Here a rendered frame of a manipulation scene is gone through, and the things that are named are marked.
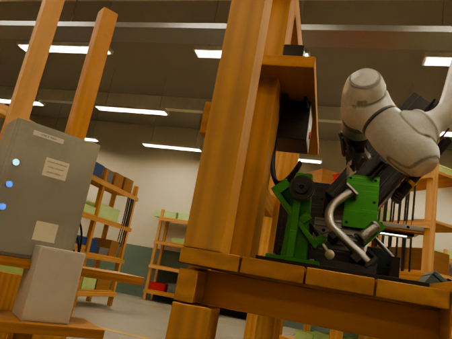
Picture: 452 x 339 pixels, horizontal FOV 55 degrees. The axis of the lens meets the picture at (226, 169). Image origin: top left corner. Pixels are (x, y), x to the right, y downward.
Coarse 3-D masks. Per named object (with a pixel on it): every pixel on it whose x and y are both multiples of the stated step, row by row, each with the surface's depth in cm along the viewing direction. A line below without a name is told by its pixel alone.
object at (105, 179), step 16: (96, 176) 688; (112, 176) 745; (112, 192) 811; (128, 192) 794; (96, 208) 699; (112, 208) 749; (112, 224) 742; (128, 224) 806; (96, 240) 711; (112, 240) 770; (96, 256) 703; (112, 256) 762; (80, 288) 689; (96, 288) 738; (112, 288) 778
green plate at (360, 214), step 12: (348, 180) 159; (360, 180) 158; (372, 180) 157; (360, 192) 156; (372, 192) 155; (348, 204) 154; (360, 204) 153; (372, 204) 153; (348, 216) 152; (360, 216) 151; (372, 216) 151; (360, 228) 149
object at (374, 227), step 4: (372, 224) 146; (376, 224) 145; (368, 228) 145; (372, 228) 145; (376, 228) 145; (380, 228) 145; (360, 232) 145; (364, 232) 144; (368, 232) 144; (372, 232) 144; (360, 236) 144; (364, 236) 143; (368, 236) 144; (360, 240) 146; (364, 240) 144
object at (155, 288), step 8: (160, 216) 1083; (168, 216) 1085; (176, 216) 1083; (184, 216) 1071; (160, 224) 1077; (168, 224) 1123; (176, 240) 1063; (160, 248) 1105; (152, 256) 1059; (160, 256) 1099; (152, 264) 1054; (160, 264) 1100; (224, 272) 1013; (152, 288) 1041; (160, 288) 1035; (168, 288) 1035; (144, 296) 1036; (152, 296) 1076; (168, 296) 1018
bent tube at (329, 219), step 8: (344, 192) 153; (352, 192) 153; (336, 200) 152; (344, 200) 153; (328, 208) 151; (328, 216) 149; (328, 224) 148; (336, 232) 146; (344, 240) 144; (352, 248) 142; (360, 248) 142; (360, 256) 141; (368, 256) 140
